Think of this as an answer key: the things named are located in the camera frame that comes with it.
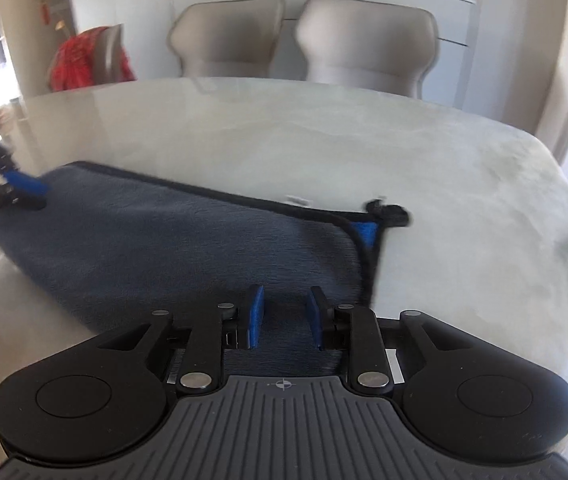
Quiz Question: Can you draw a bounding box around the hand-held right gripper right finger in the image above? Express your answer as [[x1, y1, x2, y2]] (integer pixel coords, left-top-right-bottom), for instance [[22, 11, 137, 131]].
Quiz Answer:
[[305, 285, 470, 397]]

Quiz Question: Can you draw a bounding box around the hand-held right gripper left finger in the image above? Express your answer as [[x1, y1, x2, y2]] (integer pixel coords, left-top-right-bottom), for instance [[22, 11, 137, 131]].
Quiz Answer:
[[96, 284, 266, 397]]

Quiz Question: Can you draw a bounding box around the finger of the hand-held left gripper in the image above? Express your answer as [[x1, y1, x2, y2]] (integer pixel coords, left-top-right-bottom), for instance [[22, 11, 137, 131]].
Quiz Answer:
[[0, 127, 49, 198], [0, 185, 47, 213]]

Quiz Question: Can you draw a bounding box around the grey towel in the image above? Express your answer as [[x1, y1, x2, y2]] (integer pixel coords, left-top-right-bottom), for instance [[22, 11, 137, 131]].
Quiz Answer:
[[0, 161, 411, 377]]

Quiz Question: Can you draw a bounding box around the red patterned cloth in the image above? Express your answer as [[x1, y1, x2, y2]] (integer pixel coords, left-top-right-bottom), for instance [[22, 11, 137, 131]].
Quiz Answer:
[[46, 30, 137, 92]]

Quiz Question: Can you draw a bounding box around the grey dining chair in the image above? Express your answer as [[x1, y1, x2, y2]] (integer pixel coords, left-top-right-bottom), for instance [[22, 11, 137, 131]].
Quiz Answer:
[[95, 23, 126, 83]]

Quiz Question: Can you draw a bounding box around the beige dining chair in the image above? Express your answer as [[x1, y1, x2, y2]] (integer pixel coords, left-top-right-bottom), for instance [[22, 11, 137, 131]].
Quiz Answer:
[[166, 0, 286, 79], [294, 0, 440, 100]]

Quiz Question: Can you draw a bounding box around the white sideboard cabinet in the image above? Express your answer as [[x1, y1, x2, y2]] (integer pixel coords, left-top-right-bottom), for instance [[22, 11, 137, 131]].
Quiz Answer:
[[169, 0, 480, 111]]

